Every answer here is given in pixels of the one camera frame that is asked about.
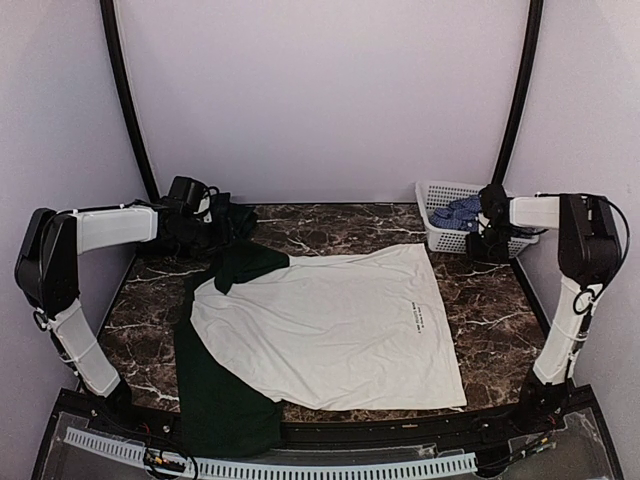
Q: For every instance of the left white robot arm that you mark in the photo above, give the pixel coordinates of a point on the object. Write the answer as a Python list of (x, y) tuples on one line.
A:
[(47, 273)]

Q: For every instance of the black frame post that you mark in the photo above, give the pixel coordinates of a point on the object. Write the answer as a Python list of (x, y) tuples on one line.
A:
[(521, 88), (124, 93)]

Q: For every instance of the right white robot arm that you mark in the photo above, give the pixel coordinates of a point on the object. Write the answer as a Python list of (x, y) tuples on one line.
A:
[(590, 254)]

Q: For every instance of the black curved front rail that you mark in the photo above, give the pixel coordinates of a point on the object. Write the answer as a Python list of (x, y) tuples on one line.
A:
[(487, 429)]

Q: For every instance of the dark green plaid garment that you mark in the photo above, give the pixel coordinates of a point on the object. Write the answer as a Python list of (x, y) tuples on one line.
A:
[(231, 221)]

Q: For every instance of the white slotted cable duct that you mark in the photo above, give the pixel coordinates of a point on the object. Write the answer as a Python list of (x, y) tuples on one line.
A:
[(135, 454)]

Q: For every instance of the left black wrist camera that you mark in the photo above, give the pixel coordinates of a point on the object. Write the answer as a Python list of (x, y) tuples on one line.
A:
[(186, 196)]

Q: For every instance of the right black frame post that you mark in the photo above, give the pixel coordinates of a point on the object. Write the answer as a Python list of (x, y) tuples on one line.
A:
[(521, 88)]

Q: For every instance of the white plastic laundry basket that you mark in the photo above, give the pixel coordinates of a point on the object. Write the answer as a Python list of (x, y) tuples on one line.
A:
[(432, 194)]

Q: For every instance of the blue checkered shirt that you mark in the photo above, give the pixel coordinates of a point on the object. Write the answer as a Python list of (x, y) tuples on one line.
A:
[(460, 215)]

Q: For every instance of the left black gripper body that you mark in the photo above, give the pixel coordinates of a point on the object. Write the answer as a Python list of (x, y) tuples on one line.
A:
[(203, 239)]

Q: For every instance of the left black frame post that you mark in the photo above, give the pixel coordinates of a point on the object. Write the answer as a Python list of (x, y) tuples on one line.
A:
[(124, 93)]

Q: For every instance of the white and green raglan shirt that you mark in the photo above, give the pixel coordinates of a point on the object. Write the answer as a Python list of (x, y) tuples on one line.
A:
[(260, 329)]

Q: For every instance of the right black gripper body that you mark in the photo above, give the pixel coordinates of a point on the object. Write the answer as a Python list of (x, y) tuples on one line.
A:
[(492, 246)]

